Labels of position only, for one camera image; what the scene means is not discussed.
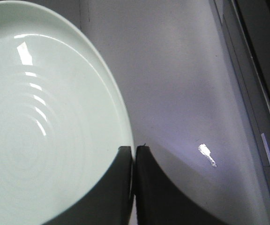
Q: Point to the light green round plate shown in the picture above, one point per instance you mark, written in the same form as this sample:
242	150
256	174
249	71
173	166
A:
62	116

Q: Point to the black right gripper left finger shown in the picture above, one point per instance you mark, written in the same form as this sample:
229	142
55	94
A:
109	202

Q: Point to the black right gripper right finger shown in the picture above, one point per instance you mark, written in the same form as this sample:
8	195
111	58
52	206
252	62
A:
159	201

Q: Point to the dark grey cabinet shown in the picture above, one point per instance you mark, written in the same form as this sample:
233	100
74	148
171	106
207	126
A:
246	28

